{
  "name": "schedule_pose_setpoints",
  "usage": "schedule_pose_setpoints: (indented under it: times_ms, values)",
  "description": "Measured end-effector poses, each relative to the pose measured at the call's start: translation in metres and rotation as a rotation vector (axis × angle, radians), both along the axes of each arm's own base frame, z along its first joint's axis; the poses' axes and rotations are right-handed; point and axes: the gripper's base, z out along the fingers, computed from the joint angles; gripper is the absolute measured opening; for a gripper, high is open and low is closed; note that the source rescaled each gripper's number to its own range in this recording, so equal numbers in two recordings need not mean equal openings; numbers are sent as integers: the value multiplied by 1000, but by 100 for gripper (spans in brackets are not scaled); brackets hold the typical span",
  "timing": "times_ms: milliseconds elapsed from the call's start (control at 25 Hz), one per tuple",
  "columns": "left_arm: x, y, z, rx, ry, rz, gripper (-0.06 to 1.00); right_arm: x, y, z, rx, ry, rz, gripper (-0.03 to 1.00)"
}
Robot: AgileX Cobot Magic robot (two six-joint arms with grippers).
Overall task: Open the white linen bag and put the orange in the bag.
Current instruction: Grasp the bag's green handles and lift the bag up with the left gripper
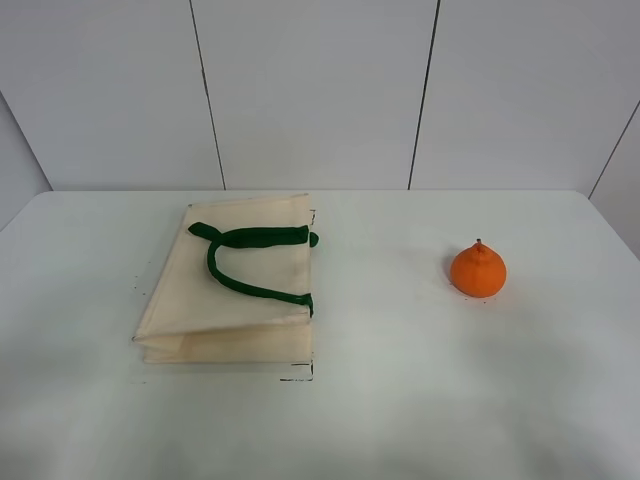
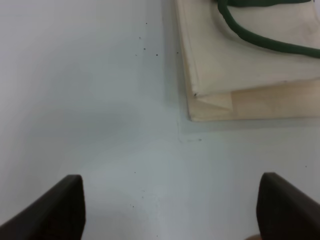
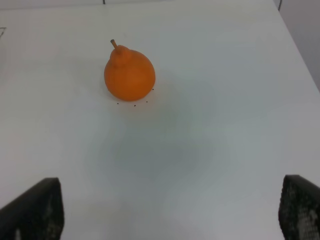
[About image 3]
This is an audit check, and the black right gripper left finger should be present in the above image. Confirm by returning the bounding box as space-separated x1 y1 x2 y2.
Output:
0 177 65 240

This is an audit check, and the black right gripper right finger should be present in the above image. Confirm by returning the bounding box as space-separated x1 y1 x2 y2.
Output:
278 175 320 240

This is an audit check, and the orange pear-shaped fruit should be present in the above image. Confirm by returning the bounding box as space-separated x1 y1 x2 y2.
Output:
104 39 156 102

